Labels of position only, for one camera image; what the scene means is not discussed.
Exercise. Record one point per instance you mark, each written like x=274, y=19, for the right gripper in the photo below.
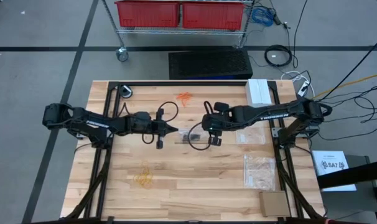
x=222, y=123

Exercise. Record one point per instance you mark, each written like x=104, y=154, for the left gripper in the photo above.
x=159, y=128

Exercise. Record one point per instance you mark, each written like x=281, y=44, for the black rubber band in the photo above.
x=184, y=133
x=183, y=139
x=188, y=137

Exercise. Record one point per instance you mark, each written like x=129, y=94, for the clear plastic zip bag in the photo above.
x=259, y=172
x=199, y=137
x=250, y=137

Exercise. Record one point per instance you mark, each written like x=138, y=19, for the yellow rubber bands pile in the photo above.
x=143, y=179

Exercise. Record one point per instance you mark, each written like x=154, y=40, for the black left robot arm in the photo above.
x=95, y=124

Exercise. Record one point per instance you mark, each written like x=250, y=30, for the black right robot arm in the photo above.
x=269, y=116

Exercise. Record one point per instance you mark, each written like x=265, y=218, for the orange rubber bands pile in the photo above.
x=184, y=97

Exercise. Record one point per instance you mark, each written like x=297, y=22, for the white cardboard box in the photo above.
x=257, y=91

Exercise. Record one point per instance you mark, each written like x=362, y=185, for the black floor mat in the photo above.
x=210, y=63

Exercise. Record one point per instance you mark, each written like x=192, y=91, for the grey cart caster wheel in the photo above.
x=122, y=54

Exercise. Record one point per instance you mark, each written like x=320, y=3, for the white power strip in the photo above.
x=303, y=88

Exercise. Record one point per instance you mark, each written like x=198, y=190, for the small brown cardboard box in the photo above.
x=274, y=203

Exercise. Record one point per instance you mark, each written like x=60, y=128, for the red plastic bin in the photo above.
x=148, y=14
x=211, y=15

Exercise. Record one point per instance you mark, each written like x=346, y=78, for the black power adapter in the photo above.
x=277, y=19

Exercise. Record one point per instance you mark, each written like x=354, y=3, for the white printed booklet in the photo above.
x=331, y=165

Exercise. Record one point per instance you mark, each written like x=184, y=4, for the black beam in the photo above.
x=353, y=174

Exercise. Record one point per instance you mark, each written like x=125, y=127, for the grey side cart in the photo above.
x=347, y=205

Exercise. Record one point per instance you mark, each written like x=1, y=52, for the silver mounting bracket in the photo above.
x=275, y=132

